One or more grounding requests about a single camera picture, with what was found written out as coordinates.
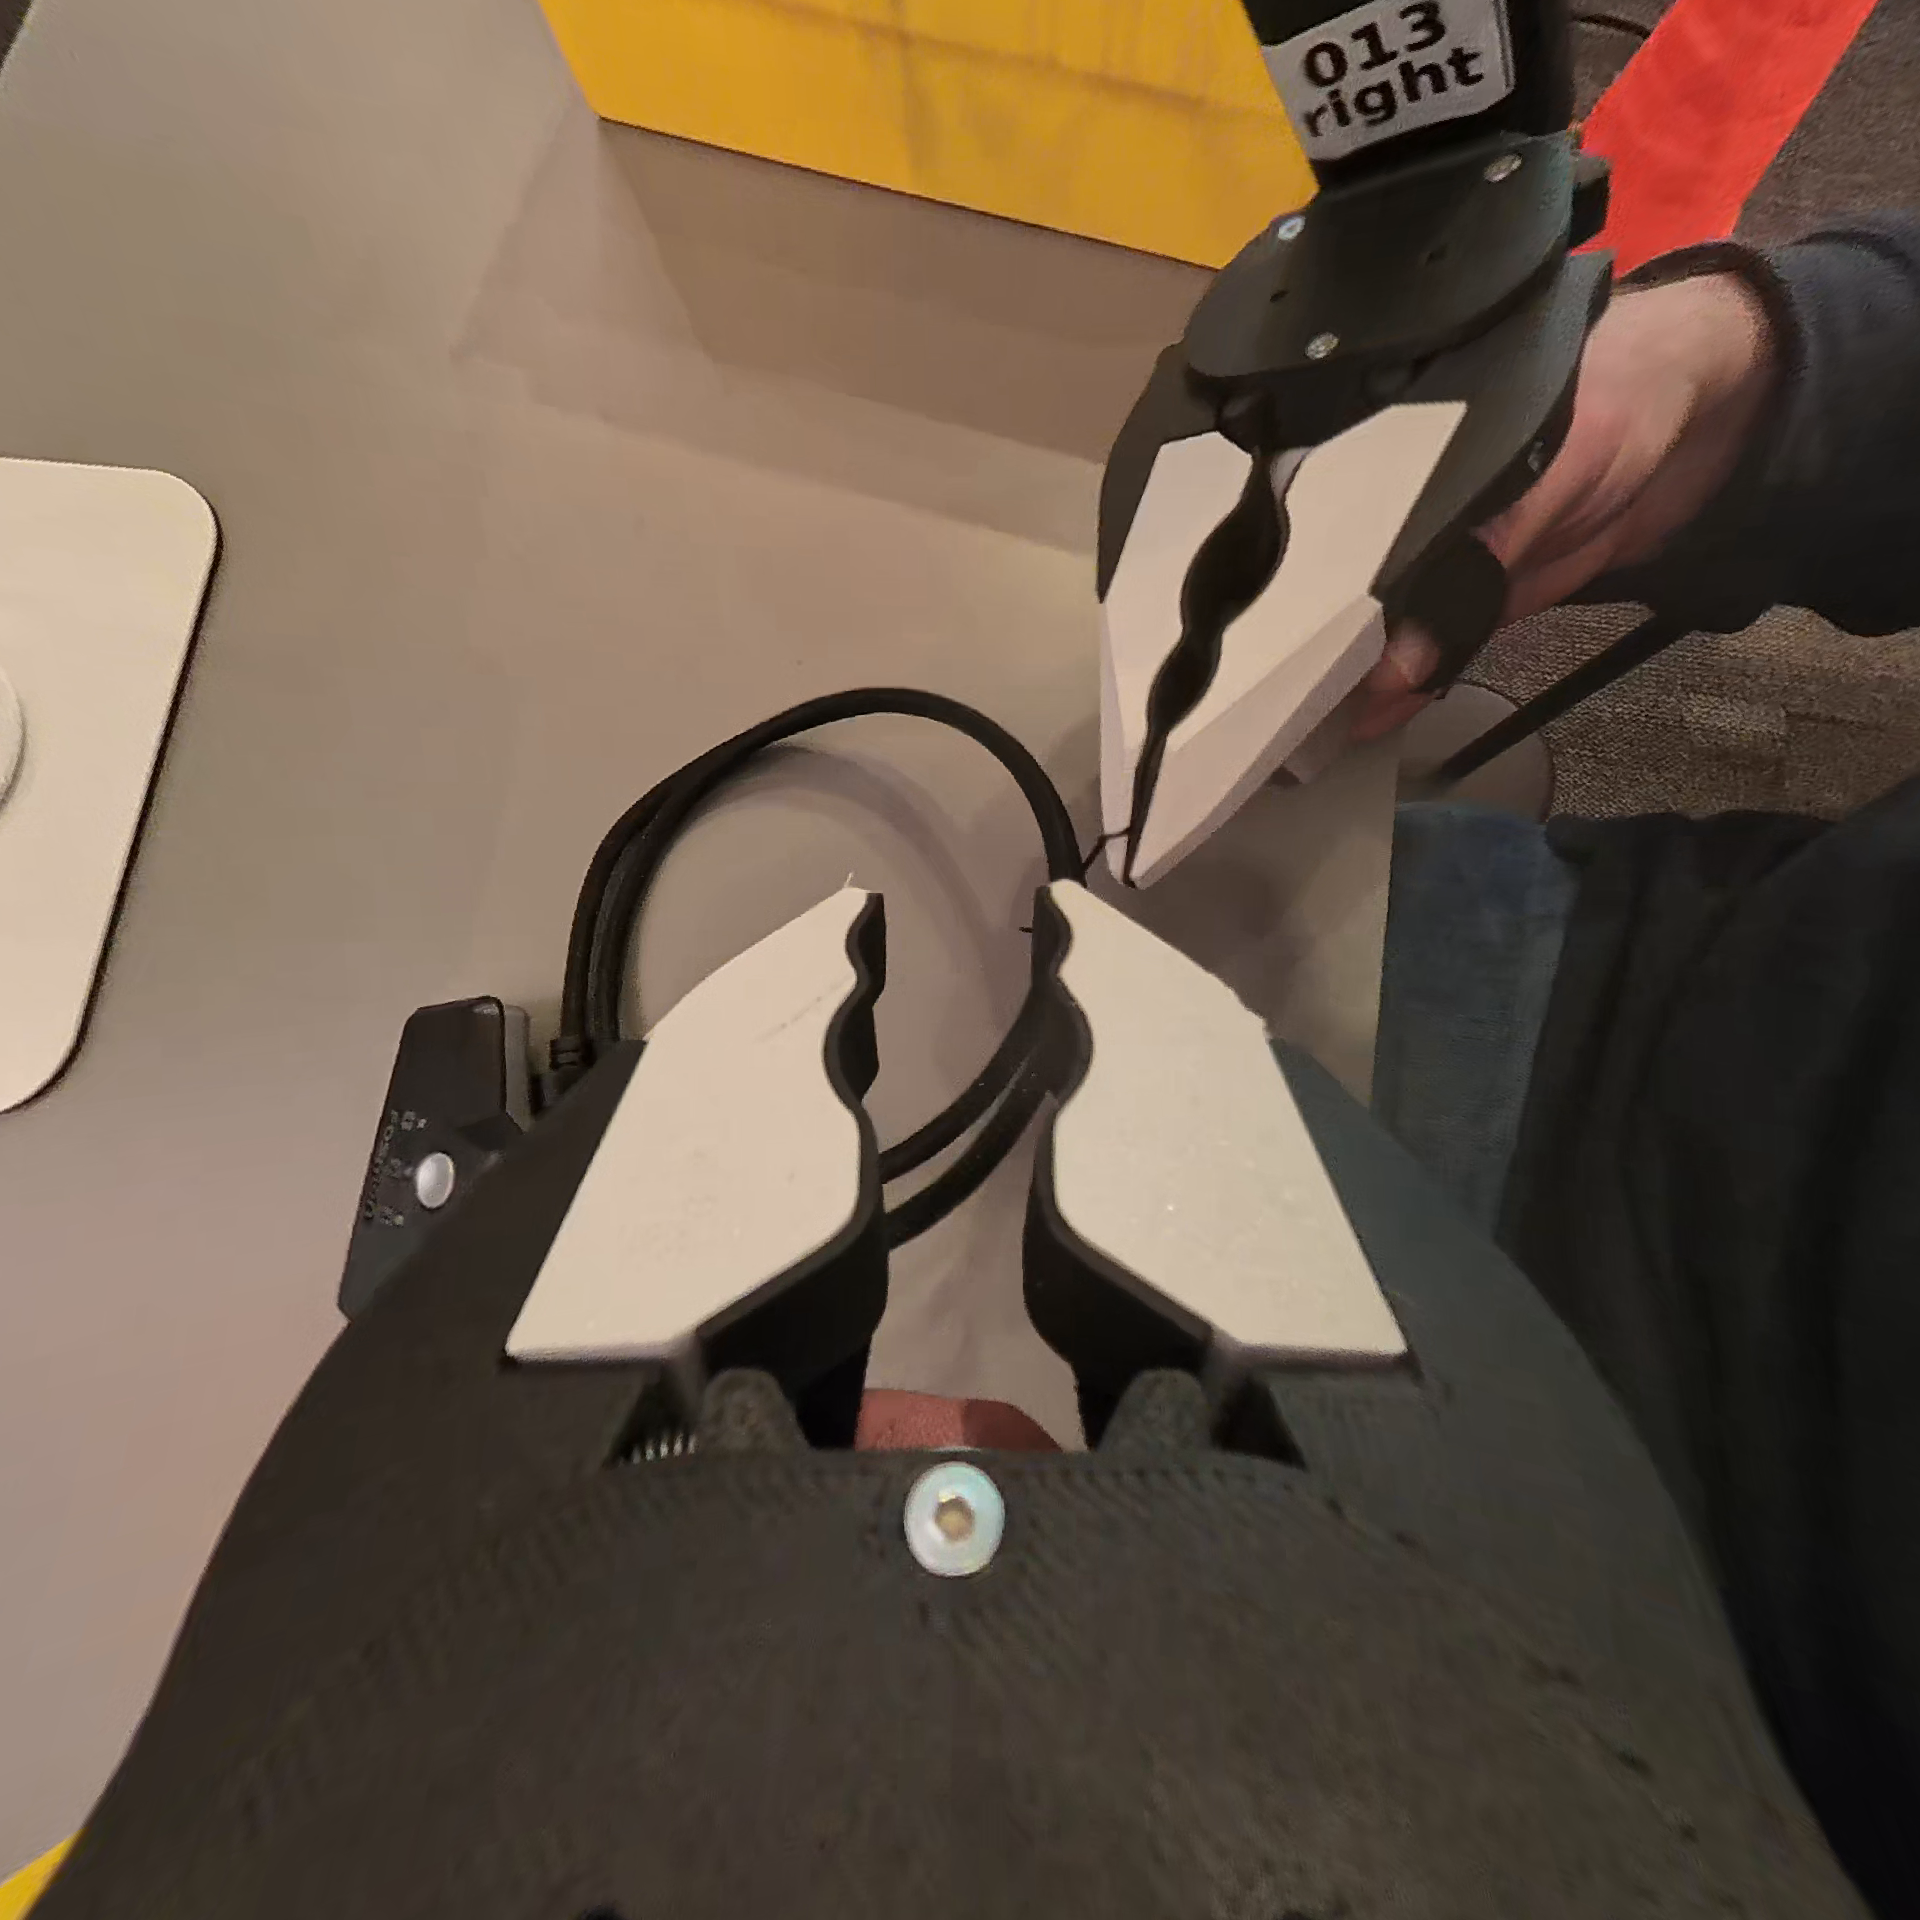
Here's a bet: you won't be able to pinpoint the person's right forearm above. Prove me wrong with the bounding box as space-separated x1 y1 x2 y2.
1686 210 1920 644

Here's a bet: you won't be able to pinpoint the black switch cable with plug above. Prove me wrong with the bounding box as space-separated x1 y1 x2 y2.
550 685 1094 1250

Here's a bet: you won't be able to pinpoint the yellow plastic bin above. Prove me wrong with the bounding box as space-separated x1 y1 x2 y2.
538 0 1322 273

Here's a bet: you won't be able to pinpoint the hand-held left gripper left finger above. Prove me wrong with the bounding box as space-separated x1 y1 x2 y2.
502 885 890 1444

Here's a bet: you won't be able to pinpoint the person's blue jeans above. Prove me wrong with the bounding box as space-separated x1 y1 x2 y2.
1372 802 1578 1249

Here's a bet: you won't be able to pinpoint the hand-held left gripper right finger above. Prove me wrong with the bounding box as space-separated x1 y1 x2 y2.
1025 881 1414 1444

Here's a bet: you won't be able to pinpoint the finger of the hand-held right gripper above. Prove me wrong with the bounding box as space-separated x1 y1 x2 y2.
1094 429 1262 864
1123 394 1473 893

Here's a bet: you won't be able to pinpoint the dark grey hdmi switch box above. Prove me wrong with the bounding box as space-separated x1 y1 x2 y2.
337 994 538 1325

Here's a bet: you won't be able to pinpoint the person's right hand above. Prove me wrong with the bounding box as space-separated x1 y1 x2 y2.
1350 274 1790 745

